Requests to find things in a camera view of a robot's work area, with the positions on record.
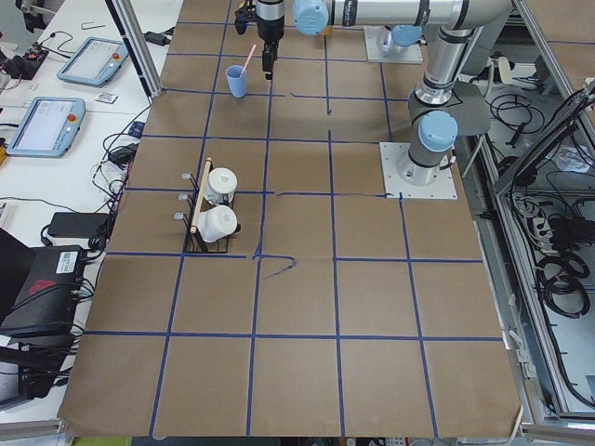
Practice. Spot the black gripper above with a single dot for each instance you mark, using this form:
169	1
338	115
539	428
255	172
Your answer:
271	29

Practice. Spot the pink chopstick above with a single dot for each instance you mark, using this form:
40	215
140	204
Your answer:
248	59

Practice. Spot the light blue plastic cup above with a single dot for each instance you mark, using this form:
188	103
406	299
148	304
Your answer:
237	80

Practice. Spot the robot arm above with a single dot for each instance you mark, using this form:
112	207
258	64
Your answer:
269	10
459	23

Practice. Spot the white mug far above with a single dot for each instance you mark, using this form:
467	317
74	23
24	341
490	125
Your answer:
221	186

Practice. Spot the white mug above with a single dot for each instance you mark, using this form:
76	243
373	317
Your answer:
217	223
221	186

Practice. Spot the far teach pendant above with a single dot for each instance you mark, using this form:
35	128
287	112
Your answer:
95	62

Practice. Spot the teach pendant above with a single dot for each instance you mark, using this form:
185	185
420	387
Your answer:
95	62
48	128

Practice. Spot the white mug near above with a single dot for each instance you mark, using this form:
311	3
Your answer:
217	223

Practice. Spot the near teach pendant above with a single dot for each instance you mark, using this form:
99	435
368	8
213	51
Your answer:
48	128

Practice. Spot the black power adapter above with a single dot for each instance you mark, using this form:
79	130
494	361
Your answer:
76	225

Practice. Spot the black computer box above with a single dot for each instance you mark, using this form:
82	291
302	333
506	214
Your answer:
37	286

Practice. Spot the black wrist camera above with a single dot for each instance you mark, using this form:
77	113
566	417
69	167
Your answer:
244	14

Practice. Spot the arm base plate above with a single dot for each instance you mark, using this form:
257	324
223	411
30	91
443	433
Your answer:
406	180
393	44

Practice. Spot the aluminium frame post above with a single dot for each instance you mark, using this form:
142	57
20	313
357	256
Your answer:
127	24

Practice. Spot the black wire mug rack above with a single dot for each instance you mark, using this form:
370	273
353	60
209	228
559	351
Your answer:
194	242

